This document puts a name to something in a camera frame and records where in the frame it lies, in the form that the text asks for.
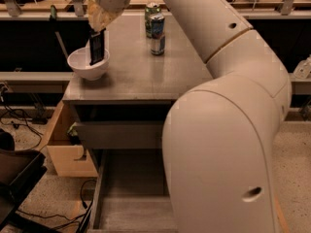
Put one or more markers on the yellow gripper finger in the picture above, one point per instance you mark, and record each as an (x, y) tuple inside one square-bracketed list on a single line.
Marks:
[(103, 18), (91, 8)]

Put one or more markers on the blue rxbar blueberry bar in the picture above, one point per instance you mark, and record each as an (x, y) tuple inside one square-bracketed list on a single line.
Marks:
[(97, 46)]

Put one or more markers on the white bowl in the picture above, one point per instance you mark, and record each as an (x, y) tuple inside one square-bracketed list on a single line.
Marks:
[(79, 62)]

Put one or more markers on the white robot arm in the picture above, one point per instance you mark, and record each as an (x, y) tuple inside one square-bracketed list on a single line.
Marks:
[(217, 137)]

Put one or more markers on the grey metal counter cabinet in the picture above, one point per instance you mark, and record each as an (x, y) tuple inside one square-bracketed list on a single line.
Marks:
[(138, 86)]

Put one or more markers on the green soda can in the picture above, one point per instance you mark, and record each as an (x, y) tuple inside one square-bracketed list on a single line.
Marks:
[(150, 9)]

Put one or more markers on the upper grey drawer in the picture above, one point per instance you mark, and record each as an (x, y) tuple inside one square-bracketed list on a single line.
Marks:
[(120, 135)]

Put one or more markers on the light wooden box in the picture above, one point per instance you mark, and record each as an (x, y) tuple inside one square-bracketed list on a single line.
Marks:
[(69, 160)]

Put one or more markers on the black bin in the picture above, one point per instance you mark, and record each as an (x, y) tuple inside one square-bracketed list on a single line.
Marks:
[(20, 170)]

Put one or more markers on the open lower grey drawer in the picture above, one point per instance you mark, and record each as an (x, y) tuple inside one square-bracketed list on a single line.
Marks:
[(131, 194)]

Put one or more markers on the green handled tool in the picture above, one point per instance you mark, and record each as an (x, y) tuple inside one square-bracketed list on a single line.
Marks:
[(53, 20)]

